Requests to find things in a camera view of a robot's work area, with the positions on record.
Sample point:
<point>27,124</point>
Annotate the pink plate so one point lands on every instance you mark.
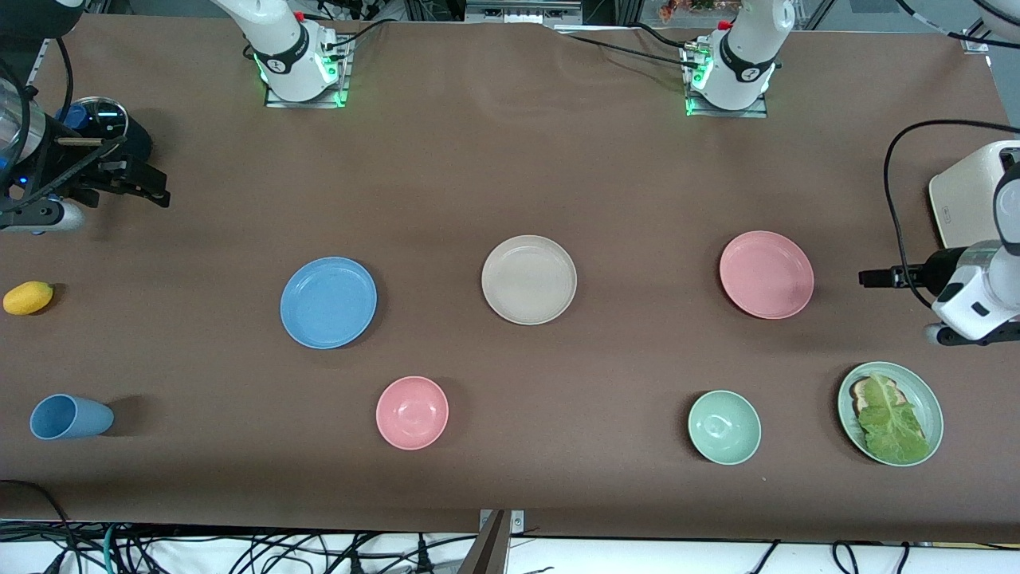
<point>765,275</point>

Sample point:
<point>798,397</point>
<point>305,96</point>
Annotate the bread slice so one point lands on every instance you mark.
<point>860,391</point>

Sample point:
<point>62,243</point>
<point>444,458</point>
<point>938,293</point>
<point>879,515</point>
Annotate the colourful plastic food pile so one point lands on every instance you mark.
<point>685,8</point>

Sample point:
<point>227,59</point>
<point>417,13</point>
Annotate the metal table clamp bracket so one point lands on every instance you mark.
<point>518,522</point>

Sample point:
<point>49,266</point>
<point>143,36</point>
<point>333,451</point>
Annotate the beige plate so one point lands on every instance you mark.
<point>528,279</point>

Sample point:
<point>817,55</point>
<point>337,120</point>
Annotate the brown table cover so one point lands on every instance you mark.
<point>606,159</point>

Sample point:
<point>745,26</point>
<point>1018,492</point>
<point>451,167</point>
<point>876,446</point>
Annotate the cream toaster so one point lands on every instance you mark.
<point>960,199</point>

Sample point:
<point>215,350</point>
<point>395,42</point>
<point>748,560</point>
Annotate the blue cup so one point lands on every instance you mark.
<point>72,418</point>

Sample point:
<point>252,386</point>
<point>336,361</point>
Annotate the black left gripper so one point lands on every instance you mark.
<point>941,269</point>

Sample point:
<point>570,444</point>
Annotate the yellow lemon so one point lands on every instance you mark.
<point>28,298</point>

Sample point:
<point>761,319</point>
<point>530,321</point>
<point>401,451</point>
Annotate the glass lid with blue knob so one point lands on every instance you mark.
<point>107,118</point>

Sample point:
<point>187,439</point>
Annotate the pink bowl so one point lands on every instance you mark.
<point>412,413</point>

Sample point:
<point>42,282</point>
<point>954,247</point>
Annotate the aluminium frame profile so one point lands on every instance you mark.
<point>522,12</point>

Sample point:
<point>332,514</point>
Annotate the blue plate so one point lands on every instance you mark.
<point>328,303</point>

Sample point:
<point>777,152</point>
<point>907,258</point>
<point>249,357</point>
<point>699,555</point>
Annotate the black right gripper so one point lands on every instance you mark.
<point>121,151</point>

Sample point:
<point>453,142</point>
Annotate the green plate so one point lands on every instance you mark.
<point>920,391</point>

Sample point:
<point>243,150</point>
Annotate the brown wooden post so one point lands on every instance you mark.
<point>490,554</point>

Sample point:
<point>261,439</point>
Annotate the aluminium corner rail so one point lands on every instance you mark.
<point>972,44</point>

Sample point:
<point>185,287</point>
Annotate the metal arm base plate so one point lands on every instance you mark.
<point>753,112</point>
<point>307,104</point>

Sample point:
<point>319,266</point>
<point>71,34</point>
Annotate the green bowl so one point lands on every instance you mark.
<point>724,427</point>

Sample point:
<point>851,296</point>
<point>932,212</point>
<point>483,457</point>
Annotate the green lettuce leaf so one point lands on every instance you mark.
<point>892,430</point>

